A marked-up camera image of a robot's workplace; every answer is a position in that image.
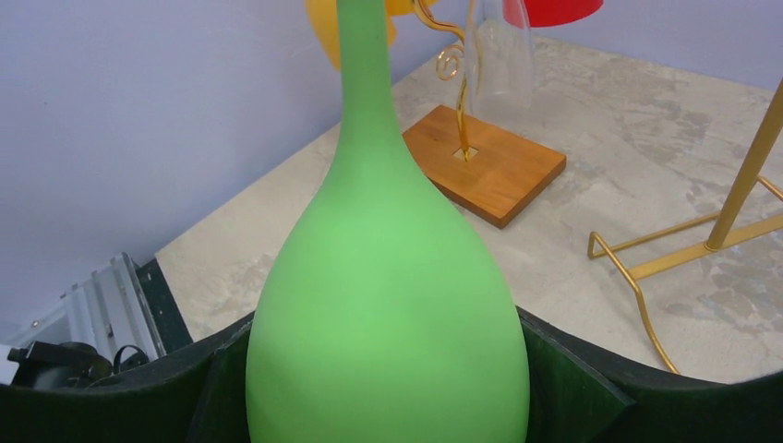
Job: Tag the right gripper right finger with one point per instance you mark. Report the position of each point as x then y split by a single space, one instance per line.
581 392

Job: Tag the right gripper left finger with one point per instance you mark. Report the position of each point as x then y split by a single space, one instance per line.
196 394

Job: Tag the green plastic cup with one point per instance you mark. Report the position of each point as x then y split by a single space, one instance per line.
384 318

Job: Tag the gold swirl wine glass rack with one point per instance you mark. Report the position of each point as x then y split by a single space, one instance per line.
481 165

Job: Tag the gold tall wire rack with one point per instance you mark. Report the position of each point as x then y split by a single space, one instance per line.
723 234

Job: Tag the clear stemmed glass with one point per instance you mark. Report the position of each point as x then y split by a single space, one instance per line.
500 59

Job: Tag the red plastic goblet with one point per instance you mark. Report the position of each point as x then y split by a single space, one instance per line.
547 13

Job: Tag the yellow goblet front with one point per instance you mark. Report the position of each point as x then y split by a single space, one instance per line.
323 19

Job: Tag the yellow goblet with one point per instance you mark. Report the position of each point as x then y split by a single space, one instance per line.
323 19
397 8

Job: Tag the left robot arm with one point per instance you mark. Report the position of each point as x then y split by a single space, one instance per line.
46 366

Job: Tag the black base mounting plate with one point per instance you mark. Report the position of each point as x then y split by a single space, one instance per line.
165 312

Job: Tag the aluminium rail frame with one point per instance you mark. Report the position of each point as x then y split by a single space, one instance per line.
107 311

